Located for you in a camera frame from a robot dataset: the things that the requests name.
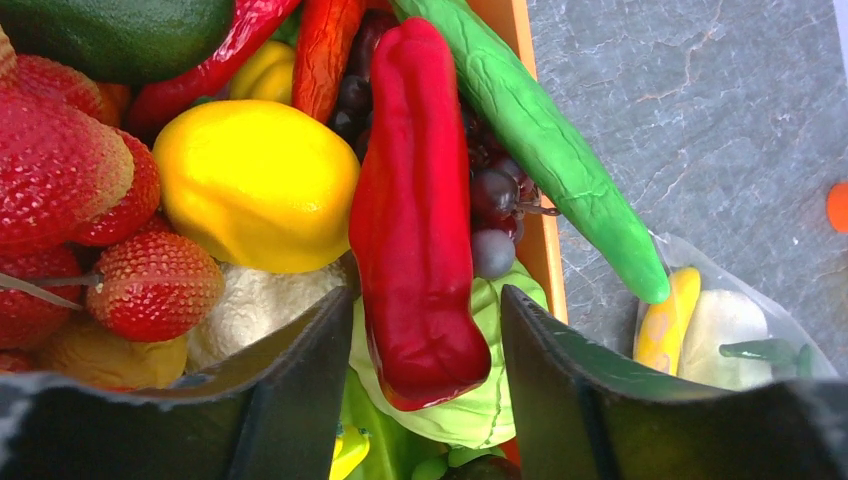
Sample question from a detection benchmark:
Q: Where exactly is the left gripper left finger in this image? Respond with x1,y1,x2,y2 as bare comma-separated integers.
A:
1,287,352,479

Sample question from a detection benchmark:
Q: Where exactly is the clear zip top bag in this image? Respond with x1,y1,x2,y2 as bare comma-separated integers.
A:
632,233,839,391

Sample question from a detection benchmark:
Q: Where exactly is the yellow bell pepper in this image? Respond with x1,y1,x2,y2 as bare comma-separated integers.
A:
153,100,360,273

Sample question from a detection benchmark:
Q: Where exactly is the green zucchini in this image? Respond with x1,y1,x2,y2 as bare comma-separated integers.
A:
392,1,671,304

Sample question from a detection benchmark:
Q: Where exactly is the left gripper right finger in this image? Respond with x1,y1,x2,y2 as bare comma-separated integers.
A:
501,285,847,479

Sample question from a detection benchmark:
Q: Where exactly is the red strawberries bunch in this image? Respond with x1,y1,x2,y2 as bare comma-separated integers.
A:
1,38,225,373

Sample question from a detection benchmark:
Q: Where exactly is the green cucumber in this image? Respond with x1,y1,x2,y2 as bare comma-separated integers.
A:
718,338,813,378

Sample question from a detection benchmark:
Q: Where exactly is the dark eggplant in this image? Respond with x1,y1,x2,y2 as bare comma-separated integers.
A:
440,454,522,480

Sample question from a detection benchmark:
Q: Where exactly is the orange plastic basket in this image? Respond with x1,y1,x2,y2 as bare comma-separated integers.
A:
466,0,570,465

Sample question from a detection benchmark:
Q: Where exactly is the orange round cap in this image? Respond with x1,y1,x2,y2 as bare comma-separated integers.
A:
825,182,848,233

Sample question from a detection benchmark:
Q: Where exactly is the yellow banana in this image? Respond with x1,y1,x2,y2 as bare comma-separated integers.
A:
329,423,371,480
633,267,701,376

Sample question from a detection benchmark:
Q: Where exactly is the white cauliflower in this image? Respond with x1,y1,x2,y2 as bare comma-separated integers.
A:
186,263,347,373

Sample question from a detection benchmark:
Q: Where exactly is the green avocado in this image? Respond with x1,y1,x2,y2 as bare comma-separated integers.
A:
1,0,235,84

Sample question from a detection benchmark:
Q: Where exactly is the dark grape bunch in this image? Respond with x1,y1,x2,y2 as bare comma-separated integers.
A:
329,8,558,279

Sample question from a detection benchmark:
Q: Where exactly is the round green cabbage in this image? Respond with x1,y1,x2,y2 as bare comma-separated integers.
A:
347,259,551,452

